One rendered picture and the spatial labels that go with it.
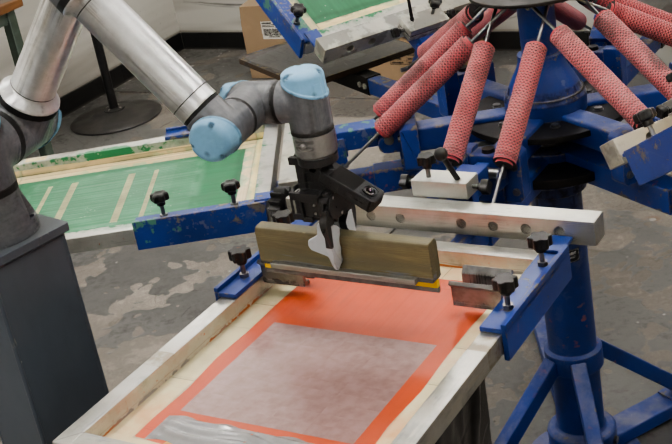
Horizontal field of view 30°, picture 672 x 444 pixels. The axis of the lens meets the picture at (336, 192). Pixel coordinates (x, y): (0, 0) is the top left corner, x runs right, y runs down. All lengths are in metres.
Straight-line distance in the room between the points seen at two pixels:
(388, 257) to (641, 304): 2.11
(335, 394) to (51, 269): 0.61
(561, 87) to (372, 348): 0.97
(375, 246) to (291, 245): 0.18
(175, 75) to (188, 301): 2.69
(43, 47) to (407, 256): 0.74
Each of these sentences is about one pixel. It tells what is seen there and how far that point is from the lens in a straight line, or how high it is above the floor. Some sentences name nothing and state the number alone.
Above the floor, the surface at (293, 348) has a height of 0.96.
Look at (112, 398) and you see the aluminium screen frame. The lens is 2.19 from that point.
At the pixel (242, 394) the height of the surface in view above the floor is 0.96.
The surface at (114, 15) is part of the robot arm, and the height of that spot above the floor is 1.61.
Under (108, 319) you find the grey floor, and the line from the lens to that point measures 4.70.
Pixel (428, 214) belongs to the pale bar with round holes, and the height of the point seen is 1.03.
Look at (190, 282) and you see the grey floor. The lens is 4.81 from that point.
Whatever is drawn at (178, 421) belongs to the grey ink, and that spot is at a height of 0.96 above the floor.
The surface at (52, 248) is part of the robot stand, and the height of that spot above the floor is 1.16.
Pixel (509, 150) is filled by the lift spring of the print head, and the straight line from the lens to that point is 2.64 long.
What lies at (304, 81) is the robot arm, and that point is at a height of 1.44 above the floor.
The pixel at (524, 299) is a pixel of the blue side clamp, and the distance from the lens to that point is 2.19.
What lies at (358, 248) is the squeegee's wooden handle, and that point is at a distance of 2.19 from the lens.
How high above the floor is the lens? 2.07
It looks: 23 degrees down
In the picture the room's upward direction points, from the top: 11 degrees counter-clockwise
